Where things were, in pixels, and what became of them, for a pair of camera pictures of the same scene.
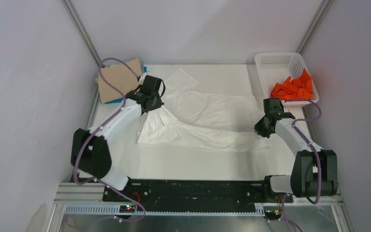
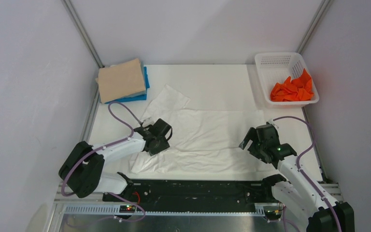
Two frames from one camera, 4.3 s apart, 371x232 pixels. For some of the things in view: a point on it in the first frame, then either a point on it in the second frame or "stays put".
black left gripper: [158, 104] -> [164, 145]
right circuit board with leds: [273, 214] stays put
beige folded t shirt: [121, 77] stays put
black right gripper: [259, 127] -> [252, 135]
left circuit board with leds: [127, 209] stays put
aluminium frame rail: [69, 6] stays put
